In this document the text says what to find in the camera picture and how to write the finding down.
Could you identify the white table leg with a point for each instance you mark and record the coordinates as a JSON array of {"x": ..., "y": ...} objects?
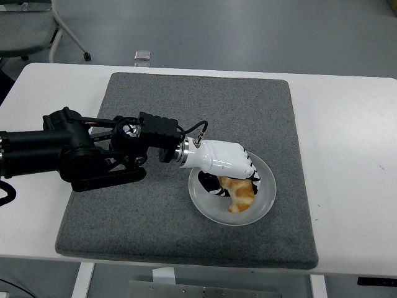
[
  {"x": 82, "y": 279},
  {"x": 319, "y": 287}
]

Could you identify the light grey round plate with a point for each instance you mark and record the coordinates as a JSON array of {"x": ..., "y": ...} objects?
[{"x": 266, "y": 192}]

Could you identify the black table control panel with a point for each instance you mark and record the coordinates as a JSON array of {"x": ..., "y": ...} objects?
[{"x": 376, "y": 281}]

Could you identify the grey felt table mat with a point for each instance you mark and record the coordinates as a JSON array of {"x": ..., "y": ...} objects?
[{"x": 186, "y": 93}]

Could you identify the grey chair with white frame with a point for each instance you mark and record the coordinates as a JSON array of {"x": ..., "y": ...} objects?
[{"x": 24, "y": 31}]

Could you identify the grey metal plate with screws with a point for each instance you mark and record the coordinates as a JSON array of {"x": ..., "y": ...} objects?
[{"x": 186, "y": 290}]

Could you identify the person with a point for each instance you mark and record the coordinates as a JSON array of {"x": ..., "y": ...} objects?
[{"x": 5, "y": 83}]

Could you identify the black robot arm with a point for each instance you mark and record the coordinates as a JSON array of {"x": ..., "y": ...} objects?
[{"x": 74, "y": 139}]

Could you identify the small silver floor box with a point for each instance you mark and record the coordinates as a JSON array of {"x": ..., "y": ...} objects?
[{"x": 142, "y": 55}]

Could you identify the golden croissant bread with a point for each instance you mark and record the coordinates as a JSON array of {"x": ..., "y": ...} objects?
[{"x": 240, "y": 195}]

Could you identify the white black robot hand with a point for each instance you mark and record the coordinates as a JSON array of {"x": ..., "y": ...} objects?
[{"x": 223, "y": 158}]

